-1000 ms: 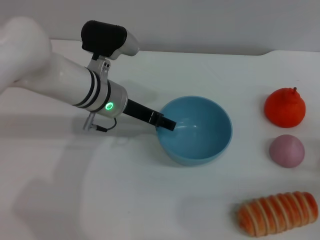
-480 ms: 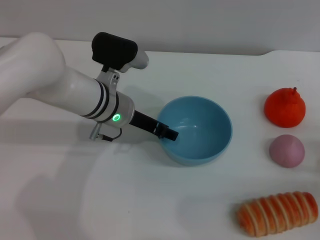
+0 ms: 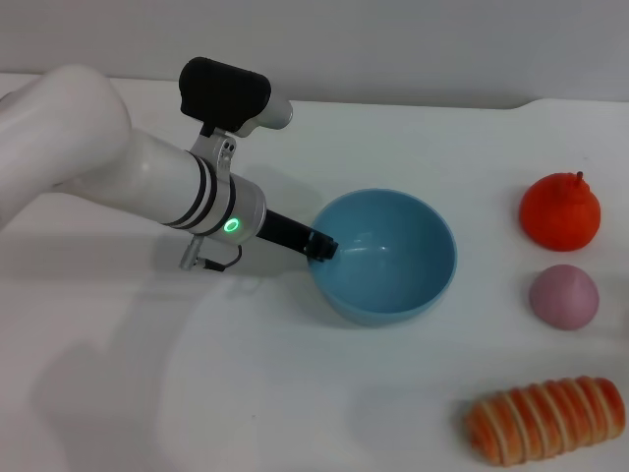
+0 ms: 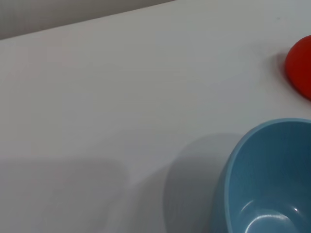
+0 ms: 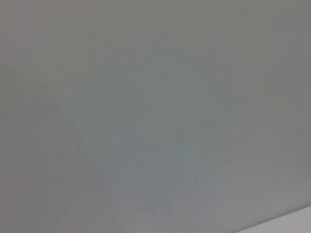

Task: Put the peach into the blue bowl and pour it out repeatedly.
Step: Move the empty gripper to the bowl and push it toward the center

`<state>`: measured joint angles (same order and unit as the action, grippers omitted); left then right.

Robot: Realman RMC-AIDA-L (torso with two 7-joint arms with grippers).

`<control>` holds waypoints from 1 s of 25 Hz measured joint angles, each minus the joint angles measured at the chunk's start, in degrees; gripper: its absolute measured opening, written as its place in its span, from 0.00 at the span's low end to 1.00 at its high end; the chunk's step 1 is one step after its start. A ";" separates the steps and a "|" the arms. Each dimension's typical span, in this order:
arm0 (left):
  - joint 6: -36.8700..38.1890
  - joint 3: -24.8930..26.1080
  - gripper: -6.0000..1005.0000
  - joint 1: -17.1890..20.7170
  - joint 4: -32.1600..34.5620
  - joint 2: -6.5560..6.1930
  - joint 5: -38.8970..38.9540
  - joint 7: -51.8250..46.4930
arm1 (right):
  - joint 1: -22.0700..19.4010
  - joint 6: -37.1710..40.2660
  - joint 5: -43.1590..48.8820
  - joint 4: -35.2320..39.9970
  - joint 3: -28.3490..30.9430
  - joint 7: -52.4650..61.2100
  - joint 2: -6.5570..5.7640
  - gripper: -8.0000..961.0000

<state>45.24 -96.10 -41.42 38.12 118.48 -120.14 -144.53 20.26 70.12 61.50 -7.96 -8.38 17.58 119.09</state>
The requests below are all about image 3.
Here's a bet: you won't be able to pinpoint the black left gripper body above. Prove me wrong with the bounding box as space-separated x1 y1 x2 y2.
257 208 315 257

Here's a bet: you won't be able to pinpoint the blue bowl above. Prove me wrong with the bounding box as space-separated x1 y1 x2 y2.
308 189 458 328

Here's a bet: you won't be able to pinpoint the pink peach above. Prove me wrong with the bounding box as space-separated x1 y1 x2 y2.
529 264 600 331

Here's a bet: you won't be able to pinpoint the orange-red fruit with stem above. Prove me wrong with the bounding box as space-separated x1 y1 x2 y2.
520 170 602 253

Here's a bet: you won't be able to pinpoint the striped orange bread roll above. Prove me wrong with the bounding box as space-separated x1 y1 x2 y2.
464 376 625 466

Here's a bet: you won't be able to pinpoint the black cable with metal connector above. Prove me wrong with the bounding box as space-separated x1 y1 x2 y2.
179 235 243 272

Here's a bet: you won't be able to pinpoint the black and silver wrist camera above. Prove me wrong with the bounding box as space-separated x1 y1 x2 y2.
179 57 295 140

